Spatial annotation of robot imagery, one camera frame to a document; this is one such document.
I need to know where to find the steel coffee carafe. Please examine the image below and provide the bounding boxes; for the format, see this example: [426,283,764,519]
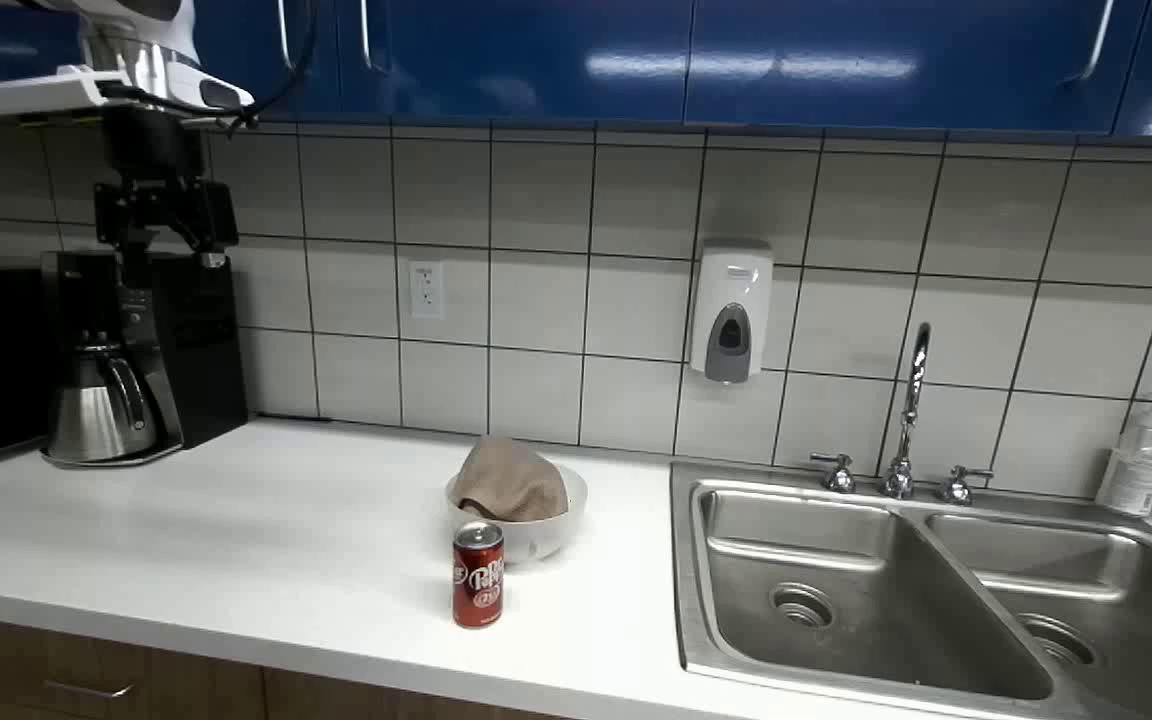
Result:
[44,339,164,473]

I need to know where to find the stainless steel double sink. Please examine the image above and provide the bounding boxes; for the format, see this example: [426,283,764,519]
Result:
[662,460,1152,720]

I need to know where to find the white wall soap dispenser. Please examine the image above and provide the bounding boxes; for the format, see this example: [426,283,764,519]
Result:
[686,241,779,392]

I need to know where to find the brown towel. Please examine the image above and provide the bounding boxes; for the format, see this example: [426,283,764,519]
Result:
[447,434,575,525]

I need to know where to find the chrome sink faucet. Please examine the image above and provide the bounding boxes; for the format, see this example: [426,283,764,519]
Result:
[880,320,938,499]

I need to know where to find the silver drawer handle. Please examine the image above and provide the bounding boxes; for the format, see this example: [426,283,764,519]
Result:
[36,676,144,707]

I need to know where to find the blue upper cabinet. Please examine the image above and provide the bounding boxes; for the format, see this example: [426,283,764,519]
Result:
[0,0,1152,146]

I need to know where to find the red soda can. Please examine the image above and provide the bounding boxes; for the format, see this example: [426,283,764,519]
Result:
[447,519,512,633]

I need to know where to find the wooden lower cabinet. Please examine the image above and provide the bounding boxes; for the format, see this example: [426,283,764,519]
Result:
[0,608,570,720]

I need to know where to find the silver cabinet handle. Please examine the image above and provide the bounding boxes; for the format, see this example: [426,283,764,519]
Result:
[352,0,383,75]
[268,0,301,72]
[1070,0,1123,89]

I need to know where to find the black coffee maker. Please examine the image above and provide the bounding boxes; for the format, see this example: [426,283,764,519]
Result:
[39,241,256,473]

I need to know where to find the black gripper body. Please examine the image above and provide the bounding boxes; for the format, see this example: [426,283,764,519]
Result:
[100,114,207,224]

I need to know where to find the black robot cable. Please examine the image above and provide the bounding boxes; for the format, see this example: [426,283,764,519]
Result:
[190,0,325,134]

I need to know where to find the clear soap pump bottle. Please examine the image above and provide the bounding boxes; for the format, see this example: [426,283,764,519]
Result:
[1093,392,1152,525]

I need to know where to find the clear plastic bowl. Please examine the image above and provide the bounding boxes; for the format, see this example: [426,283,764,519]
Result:
[441,458,592,571]

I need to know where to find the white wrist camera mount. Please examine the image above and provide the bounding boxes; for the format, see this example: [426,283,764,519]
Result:
[0,55,260,128]

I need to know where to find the chrome faucet handle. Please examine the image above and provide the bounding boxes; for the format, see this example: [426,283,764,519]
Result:
[938,460,996,509]
[808,452,865,495]

